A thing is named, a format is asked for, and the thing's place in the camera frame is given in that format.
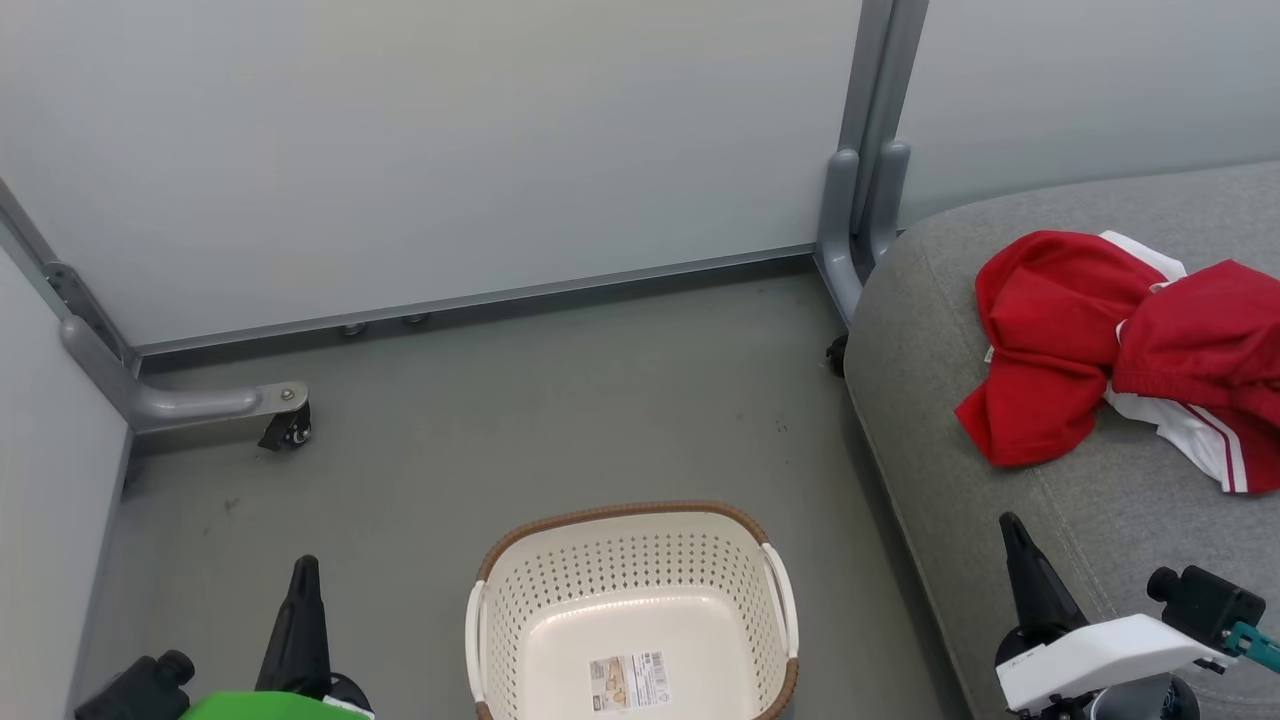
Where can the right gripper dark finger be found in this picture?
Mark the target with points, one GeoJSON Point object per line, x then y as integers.
{"type": "Point", "coordinates": [1035, 590]}

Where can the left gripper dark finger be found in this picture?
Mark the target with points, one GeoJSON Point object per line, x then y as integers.
{"type": "Point", "coordinates": [298, 640]}

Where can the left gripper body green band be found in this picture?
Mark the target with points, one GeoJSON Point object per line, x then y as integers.
{"type": "Point", "coordinates": [260, 708]}

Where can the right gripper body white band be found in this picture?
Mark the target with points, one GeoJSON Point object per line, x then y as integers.
{"type": "Point", "coordinates": [1100, 655]}

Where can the red white sports garment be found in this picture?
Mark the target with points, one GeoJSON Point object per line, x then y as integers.
{"type": "Point", "coordinates": [1050, 330]}

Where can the cream perforated laundry basket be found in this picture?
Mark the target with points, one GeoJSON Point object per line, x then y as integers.
{"type": "Point", "coordinates": [620, 570]}

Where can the grey fabric sofa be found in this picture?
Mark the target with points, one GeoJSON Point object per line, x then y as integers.
{"type": "Point", "coordinates": [1000, 520]}

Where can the black caster under bolted foot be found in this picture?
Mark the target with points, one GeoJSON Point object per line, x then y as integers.
{"type": "Point", "coordinates": [288, 428]}

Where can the grey partition foot with bolt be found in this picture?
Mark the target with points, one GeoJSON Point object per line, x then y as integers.
{"type": "Point", "coordinates": [170, 402]}

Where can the black caster beside sofa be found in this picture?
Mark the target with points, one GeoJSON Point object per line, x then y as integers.
{"type": "Point", "coordinates": [837, 355]}

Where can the product label sticker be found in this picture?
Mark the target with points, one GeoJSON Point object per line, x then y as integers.
{"type": "Point", "coordinates": [628, 681]}

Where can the grey partition base rail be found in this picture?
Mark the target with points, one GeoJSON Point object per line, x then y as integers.
{"type": "Point", "coordinates": [480, 300]}

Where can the grey partition post foot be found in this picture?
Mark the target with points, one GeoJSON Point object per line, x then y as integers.
{"type": "Point", "coordinates": [868, 180]}

